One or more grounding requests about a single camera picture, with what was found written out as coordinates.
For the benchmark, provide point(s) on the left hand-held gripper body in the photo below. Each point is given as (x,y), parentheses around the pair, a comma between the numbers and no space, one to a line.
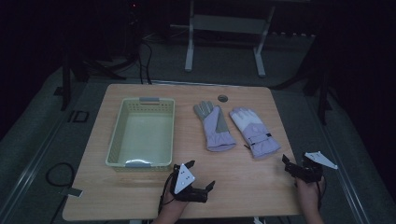
(184,180)

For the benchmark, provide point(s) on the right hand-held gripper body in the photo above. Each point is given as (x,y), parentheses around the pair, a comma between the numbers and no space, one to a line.
(311,171)

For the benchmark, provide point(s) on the lilac and white glove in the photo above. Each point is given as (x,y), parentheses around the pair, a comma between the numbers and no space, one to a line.
(258,137)

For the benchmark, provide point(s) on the lilac glove with grey palm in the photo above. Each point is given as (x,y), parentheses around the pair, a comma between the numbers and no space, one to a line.
(214,133)

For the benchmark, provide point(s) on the pale green plastic basket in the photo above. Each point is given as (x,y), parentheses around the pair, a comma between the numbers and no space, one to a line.
(146,137)

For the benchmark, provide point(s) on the person's right hand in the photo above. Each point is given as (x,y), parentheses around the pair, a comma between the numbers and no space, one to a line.
(308,194)

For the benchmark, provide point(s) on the person's left hand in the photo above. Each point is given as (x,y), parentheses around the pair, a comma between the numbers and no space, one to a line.
(172,208)

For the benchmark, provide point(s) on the black floor stand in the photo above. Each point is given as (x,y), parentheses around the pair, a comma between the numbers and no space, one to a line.
(320,90)

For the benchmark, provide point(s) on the grey tape strip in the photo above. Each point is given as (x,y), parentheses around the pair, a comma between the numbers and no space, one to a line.
(72,192)

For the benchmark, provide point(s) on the black tripod stand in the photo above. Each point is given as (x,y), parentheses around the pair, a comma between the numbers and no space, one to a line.
(93,65)

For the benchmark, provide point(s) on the white metal stand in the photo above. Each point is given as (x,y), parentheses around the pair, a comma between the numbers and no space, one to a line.
(225,24)

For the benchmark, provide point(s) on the black rectangular frame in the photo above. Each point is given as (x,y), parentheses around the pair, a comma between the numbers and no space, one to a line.
(79,116)

